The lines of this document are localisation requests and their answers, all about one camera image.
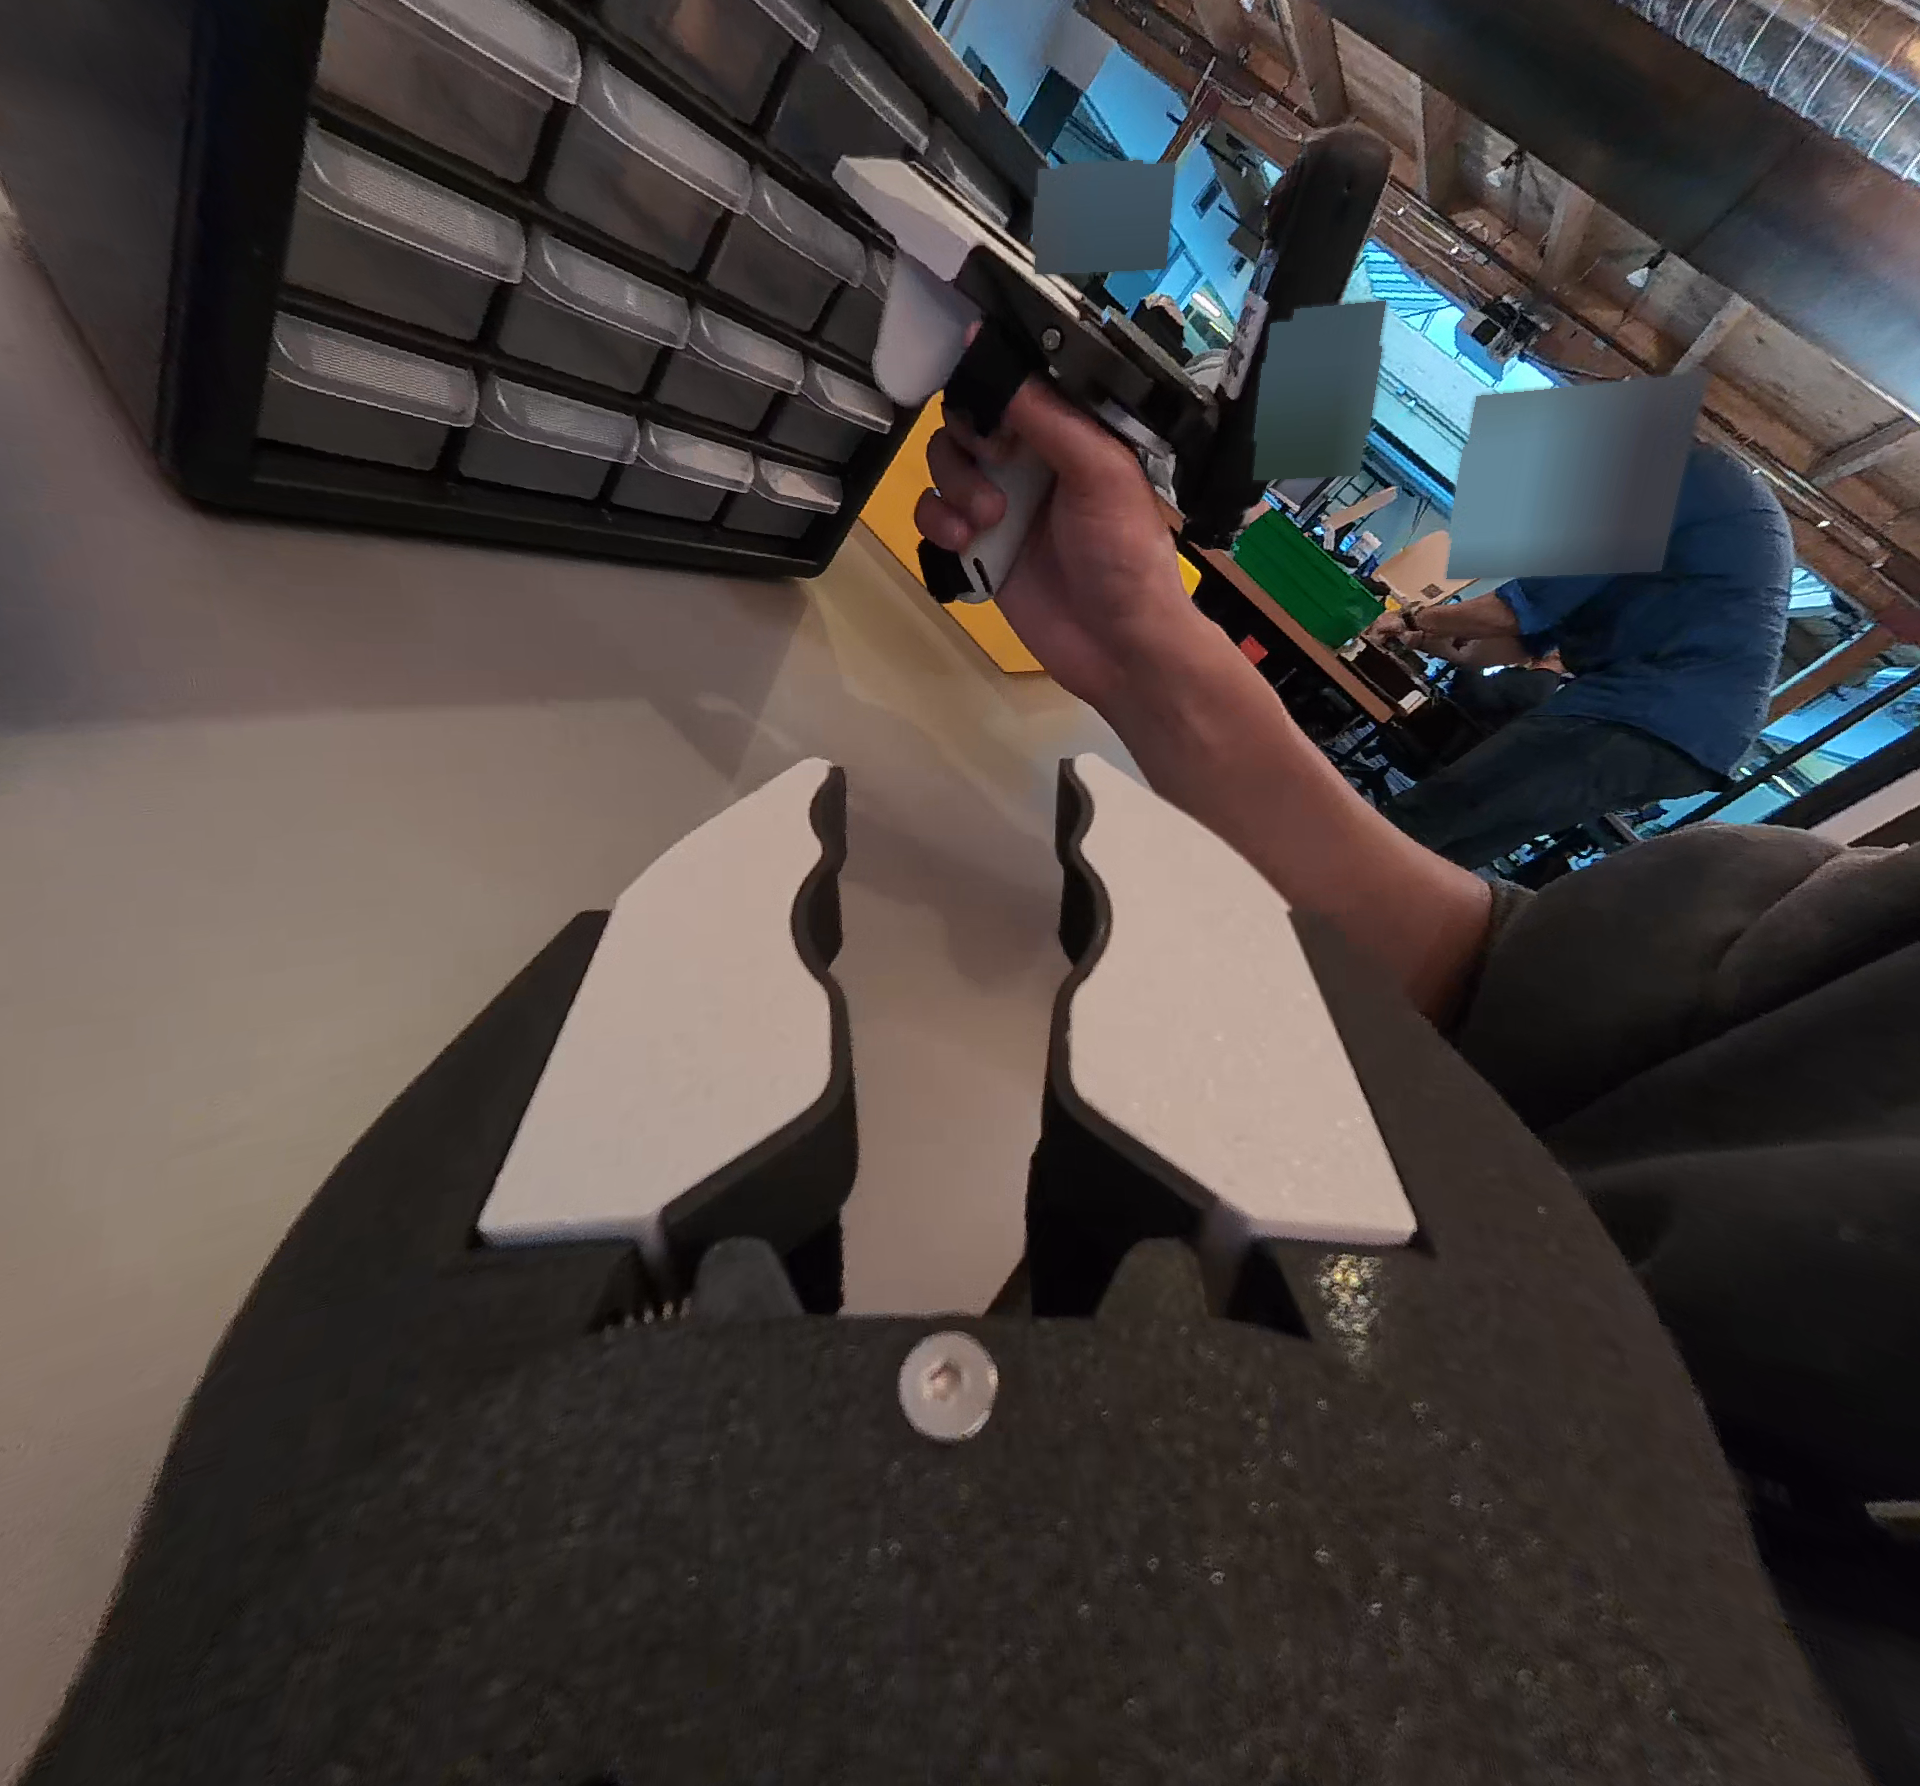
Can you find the silver ventilation duct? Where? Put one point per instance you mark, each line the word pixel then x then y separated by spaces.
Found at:
pixel 1575 0

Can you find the person's grey hoodie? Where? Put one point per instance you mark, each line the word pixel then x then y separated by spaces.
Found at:
pixel 1769 1335

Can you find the black drawer cabinet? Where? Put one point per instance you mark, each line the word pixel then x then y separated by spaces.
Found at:
pixel 224 316

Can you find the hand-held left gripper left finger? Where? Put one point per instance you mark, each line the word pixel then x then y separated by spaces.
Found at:
pixel 675 1051

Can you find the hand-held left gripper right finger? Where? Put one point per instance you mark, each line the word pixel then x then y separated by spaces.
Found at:
pixel 1245 1051

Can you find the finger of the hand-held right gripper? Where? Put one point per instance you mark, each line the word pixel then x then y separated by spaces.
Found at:
pixel 930 218

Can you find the green plastic bin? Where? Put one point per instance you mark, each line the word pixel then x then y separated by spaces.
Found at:
pixel 1304 579

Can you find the yellow plastic bin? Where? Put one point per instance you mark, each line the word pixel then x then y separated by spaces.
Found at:
pixel 900 511

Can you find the person's right hand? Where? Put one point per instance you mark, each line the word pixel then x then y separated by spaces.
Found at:
pixel 1094 556

